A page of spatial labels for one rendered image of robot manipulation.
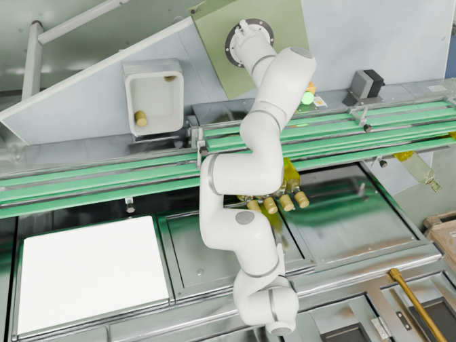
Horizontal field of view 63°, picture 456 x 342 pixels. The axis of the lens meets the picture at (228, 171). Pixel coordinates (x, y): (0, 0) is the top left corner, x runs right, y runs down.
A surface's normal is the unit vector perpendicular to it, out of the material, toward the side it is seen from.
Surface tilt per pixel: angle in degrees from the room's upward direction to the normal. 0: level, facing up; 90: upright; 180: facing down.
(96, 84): 0
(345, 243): 90
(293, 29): 2
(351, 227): 91
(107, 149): 90
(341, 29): 0
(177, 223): 90
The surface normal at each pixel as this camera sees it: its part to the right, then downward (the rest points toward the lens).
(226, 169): -0.42, -0.20
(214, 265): 0.09, -0.72
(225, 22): 0.29, 0.70
